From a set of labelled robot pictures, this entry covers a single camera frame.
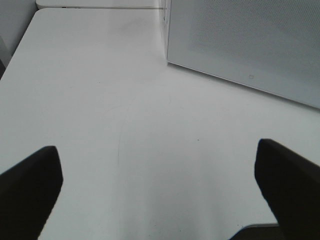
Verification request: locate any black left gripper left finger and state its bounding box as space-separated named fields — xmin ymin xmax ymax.
xmin=0 ymin=146 xmax=64 ymax=240

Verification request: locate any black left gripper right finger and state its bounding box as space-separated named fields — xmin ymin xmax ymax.
xmin=254 ymin=139 xmax=320 ymax=240

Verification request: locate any white microwave oven body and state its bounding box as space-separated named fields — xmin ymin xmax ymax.
xmin=159 ymin=0 xmax=320 ymax=110

